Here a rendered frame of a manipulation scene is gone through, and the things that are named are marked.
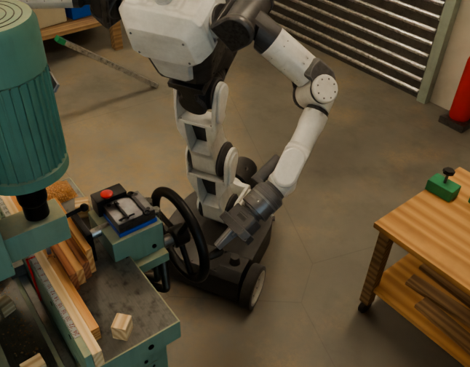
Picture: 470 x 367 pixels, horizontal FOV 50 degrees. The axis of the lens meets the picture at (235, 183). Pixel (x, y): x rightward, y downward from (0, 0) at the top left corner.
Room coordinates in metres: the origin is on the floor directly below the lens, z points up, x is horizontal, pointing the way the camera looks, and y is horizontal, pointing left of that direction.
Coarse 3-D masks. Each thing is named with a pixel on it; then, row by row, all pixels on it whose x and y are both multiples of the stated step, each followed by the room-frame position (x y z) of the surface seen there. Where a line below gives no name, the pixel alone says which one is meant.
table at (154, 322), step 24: (0, 216) 0.97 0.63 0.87; (96, 240) 0.87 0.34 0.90; (96, 264) 0.79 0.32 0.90; (120, 264) 0.79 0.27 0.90; (144, 264) 0.82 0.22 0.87; (96, 288) 0.72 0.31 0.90; (120, 288) 0.72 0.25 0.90; (144, 288) 0.73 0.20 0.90; (96, 312) 0.66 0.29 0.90; (120, 312) 0.66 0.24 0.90; (144, 312) 0.66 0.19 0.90; (168, 312) 0.66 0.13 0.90; (144, 336) 0.60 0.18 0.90; (168, 336) 0.62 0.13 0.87; (120, 360) 0.55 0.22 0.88
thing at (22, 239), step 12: (48, 204) 0.81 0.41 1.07; (12, 216) 0.77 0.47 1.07; (24, 216) 0.77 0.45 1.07; (48, 216) 0.77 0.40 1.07; (60, 216) 0.78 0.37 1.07; (0, 228) 0.73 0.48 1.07; (12, 228) 0.74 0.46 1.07; (24, 228) 0.74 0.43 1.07; (36, 228) 0.74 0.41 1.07; (48, 228) 0.75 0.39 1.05; (60, 228) 0.77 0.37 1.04; (12, 240) 0.71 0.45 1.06; (24, 240) 0.72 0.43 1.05; (36, 240) 0.74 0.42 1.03; (48, 240) 0.75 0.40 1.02; (60, 240) 0.77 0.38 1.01; (12, 252) 0.70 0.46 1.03; (24, 252) 0.72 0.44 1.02; (36, 252) 0.73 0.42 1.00
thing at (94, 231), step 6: (72, 216) 0.85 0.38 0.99; (78, 216) 0.86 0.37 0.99; (78, 222) 0.84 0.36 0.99; (78, 228) 0.83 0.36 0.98; (84, 228) 0.82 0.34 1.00; (96, 228) 0.85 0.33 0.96; (102, 228) 0.85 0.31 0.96; (84, 234) 0.80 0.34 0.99; (90, 234) 0.80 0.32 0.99; (96, 234) 0.84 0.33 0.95; (90, 240) 0.80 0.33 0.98; (90, 246) 0.79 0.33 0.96; (96, 258) 0.80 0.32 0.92
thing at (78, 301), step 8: (16, 200) 0.96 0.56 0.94; (56, 272) 0.73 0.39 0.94; (64, 272) 0.73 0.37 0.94; (64, 280) 0.71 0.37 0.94; (72, 288) 0.69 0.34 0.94; (72, 296) 0.67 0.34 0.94; (80, 296) 0.67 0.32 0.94; (80, 304) 0.65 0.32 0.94; (80, 312) 0.63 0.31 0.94; (88, 312) 0.63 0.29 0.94; (88, 320) 0.61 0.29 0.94; (96, 328) 0.59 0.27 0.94; (96, 336) 0.59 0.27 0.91
